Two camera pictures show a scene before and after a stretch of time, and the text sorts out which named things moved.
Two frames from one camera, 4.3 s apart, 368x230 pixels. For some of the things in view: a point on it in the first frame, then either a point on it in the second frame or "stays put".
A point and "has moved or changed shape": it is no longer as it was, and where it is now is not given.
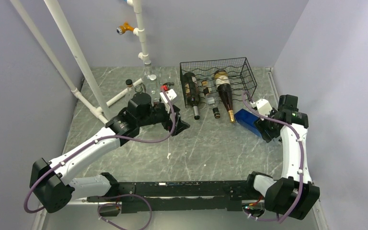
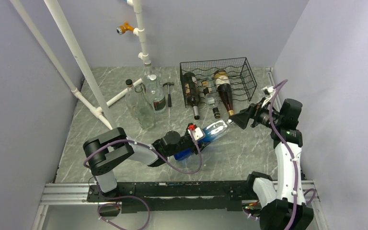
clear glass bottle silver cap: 154,89 stays put
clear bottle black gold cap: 210,90 stays put
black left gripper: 179,125 → 201,145
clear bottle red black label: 131,91 stays put
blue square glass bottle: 247,120 has moved or changed shape
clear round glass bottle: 147,72 stays put
